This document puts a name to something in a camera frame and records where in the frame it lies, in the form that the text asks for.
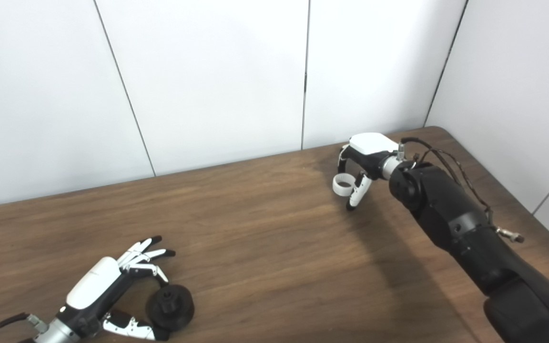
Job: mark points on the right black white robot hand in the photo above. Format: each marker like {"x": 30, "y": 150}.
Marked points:
{"x": 372, "y": 145}

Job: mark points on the round black part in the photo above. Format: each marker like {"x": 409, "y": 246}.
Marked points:
{"x": 179, "y": 309}

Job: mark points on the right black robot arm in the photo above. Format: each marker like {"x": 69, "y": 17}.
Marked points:
{"x": 446, "y": 200}

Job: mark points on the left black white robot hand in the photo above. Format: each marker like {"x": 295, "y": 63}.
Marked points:
{"x": 93, "y": 286}

